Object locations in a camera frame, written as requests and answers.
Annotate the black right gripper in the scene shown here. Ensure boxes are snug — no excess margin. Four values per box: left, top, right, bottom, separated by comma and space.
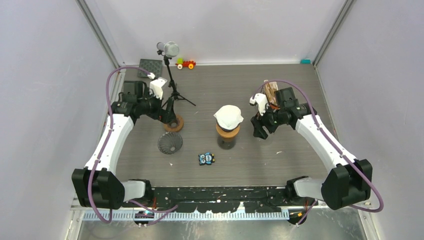
250, 101, 285, 140

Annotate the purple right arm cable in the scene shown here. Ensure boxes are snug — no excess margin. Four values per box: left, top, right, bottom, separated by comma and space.
251, 79, 385, 226

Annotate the silver microphone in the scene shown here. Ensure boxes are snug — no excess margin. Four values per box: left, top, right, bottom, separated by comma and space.
156, 41, 197, 108

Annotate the light wooden dripper ring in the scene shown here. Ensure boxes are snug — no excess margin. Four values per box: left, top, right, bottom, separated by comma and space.
215, 124, 241, 139

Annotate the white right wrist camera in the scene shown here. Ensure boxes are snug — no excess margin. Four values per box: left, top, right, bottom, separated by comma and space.
249, 93, 269, 116

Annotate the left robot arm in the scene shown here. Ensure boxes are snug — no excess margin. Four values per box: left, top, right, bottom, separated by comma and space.
71, 77, 176, 210

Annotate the colourful toy car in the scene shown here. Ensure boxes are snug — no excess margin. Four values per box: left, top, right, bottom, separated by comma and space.
175, 58, 197, 70

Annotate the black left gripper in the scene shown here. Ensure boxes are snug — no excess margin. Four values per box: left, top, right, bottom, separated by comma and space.
137, 87, 176, 124

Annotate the smoky glass carafe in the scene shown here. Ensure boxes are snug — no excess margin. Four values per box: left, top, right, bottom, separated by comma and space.
217, 135, 237, 150

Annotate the blue owl figure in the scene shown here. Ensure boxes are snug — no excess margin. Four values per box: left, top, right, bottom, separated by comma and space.
198, 152, 216, 166

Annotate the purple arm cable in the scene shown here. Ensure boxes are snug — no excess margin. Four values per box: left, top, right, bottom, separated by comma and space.
251, 79, 385, 226
87, 66, 180, 227

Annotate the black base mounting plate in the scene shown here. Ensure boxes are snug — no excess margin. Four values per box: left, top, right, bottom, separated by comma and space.
121, 178, 319, 215

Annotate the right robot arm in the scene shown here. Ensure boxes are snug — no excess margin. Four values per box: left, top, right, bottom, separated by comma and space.
249, 87, 373, 210

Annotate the orange coffee filter box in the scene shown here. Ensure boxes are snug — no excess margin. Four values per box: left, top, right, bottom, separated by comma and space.
262, 79, 279, 110

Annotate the dark perforated square tray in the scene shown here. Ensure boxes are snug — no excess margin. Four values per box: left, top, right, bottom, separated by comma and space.
138, 58, 163, 77

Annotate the white paper coffee filter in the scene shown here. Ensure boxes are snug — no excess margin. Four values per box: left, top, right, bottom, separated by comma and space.
213, 105, 244, 131

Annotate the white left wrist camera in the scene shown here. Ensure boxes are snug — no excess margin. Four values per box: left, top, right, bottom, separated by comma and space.
147, 72, 168, 100

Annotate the dark walnut dripper ring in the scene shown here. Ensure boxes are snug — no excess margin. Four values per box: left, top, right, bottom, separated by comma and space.
163, 114, 185, 133

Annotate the grey glass dripper cone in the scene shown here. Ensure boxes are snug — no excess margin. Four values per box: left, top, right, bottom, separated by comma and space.
157, 132, 183, 155

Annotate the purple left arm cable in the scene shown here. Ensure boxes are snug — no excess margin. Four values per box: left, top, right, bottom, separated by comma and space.
87, 66, 180, 227

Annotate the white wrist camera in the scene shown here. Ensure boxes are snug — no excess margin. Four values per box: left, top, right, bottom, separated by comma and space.
147, 72, 168, 100
249, 93, 269, 116

